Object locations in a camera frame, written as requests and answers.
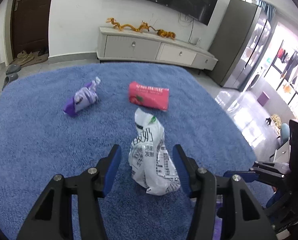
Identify grey television cabinet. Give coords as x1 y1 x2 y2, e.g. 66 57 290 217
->
96 26 218 72

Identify white drawer unit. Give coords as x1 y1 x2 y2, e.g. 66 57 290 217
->
274 140 290 162

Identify golden tiger figurine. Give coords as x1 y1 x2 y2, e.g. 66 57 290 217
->
156 29 176 40

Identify purple white wrapper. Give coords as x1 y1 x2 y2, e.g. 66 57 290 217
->
63 77 101 117

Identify person's right forearm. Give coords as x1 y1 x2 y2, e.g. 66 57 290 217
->
265 189 286 208

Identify white printed plastic bag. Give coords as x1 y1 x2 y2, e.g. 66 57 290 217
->
128 107 181 196

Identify pink snack packet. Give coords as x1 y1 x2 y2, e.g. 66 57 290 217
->
128 81 170 111

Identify white washing machine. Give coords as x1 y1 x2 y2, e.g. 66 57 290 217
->
249 66 266 90

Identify light blue chair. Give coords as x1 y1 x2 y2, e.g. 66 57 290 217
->
280 124 290 143

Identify grey refrigerator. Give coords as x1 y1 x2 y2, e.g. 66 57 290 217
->
209 0 276 89

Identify beige plush toy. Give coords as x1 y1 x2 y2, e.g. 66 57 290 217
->
271 114 282 128

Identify long golden dragon figurine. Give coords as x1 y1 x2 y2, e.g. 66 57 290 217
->
106 17 150 33

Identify dark brown door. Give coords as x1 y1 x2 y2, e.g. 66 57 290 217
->
11 0 57 63

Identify blue fluffy rug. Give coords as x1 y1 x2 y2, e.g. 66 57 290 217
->
0 62 275 240

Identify hanging clothes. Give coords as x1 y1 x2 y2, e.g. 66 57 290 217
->
277 47 298 93

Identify television cables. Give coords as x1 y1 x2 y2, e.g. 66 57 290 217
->
178 12 195 43

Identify beige shoes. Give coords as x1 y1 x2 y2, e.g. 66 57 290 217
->
17 51 35 64

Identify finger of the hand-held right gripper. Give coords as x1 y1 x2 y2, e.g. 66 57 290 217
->
223 161 290 182

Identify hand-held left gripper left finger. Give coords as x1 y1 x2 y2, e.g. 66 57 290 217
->
16 144 122 240

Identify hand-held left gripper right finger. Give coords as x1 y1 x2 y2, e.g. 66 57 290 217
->
173 144 278 240

